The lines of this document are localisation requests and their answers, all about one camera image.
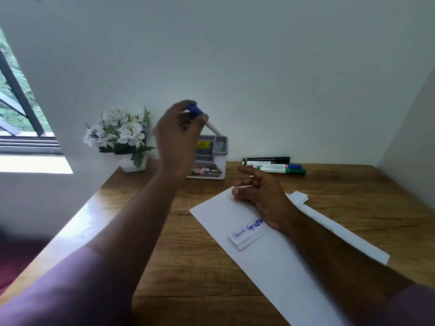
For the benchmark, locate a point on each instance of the person's right hand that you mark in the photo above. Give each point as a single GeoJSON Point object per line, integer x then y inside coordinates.
{"type": "Point", "coordinates": [268, 200]}

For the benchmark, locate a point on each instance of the person's left hand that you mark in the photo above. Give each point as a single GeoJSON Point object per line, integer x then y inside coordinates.
{"type": "Point", "coordinates": [171, 139]}

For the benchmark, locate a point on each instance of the person's right thumb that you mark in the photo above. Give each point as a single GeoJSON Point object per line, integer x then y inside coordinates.
{"type": "Point", "coordinates": [240, 194]}

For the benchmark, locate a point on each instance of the person's left fingers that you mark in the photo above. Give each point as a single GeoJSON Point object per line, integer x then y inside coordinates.
{"type": "Point", "coordinates": [200, 120]}

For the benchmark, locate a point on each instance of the person's right middle finger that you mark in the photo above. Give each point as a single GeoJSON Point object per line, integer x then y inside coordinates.
{"type": "Point", "coordinates": [247, 171]}

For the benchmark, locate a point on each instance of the blue capped white marker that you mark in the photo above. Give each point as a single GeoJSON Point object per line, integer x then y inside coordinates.
{"type": "Point", "coordinates": [212, 127]}

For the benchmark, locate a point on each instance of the person's right forearm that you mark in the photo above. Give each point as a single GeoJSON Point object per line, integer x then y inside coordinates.
{"type": "Point", "coordinates": [336, 264]}

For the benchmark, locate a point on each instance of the person's left forearm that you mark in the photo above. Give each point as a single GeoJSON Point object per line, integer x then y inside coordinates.
{"type": "Point", "coordinates": [136, 220]}

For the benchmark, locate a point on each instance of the black marker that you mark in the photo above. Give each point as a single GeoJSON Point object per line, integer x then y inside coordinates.
{"type": "Point", "coordinates": [268, 159]}

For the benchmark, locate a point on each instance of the white marker with blue end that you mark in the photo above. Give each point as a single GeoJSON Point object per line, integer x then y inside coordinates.
{"type": "Point", "coordinates": [272, 164]}

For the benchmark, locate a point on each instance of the grey white desk organizer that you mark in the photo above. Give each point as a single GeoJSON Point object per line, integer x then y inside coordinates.
{"type": "Point", "coordinates": [211, 156]}

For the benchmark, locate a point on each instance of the green capped marker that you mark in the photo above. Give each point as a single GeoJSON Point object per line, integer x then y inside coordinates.
{"type": "Point", "coordinates": [289, 171]}

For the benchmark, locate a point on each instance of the small folded written paper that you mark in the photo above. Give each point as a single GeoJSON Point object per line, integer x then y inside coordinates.
{"type": "Point", "coordinates": [246, 235]}

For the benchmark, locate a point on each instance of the large white paper sheet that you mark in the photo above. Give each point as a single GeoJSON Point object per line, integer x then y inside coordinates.
{"type": "Point", "coordinates": [272, 268]}

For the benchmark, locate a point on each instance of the white artificial flowers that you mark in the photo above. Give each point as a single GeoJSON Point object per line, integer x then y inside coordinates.
{"type": "Point", "coordinates": [119, 130]}

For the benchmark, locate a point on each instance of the white flower pot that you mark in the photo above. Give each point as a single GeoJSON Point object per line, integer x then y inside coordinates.
{"type": "Point", "coordinates": [131, 164]}

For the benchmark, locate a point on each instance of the folded white paper strip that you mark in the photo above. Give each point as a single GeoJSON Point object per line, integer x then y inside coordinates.
{"type": "Point", "coordinates": [343, 234]}

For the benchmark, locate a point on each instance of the purple left sleeve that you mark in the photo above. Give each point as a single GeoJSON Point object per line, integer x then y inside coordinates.
{"type": "Point", "coordinates": [64, 291]}

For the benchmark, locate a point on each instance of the purple sleeve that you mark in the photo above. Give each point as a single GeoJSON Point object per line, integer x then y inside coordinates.
{"type": "Point", "coordinates": [64, 291]}
{"type": "Point", "coordinates": [413, 307]}

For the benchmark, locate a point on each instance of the purple right sleeve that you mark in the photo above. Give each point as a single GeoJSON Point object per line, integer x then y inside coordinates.
{"type": "Point", "coordinates": [413, 307]}

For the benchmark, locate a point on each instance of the dark window frame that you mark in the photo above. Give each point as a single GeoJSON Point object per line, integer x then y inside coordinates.
{"type": "Point", "coordinates": [20, 98]}

